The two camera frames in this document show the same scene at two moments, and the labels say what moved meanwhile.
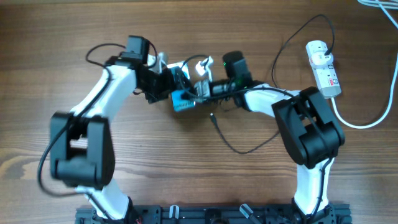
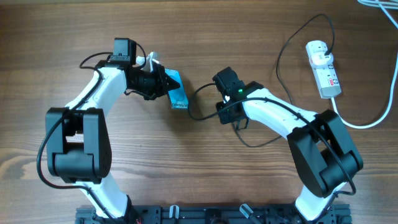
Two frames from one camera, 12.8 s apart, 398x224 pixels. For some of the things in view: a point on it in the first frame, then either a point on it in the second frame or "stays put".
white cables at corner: (384, 5) stays put
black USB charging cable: (237, 151) -> (277, 73)
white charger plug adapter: (320, 59) stays put
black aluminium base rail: (219, 214) stays put
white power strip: (326, 78) stays put
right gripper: (205, 89) -> (224, 117)
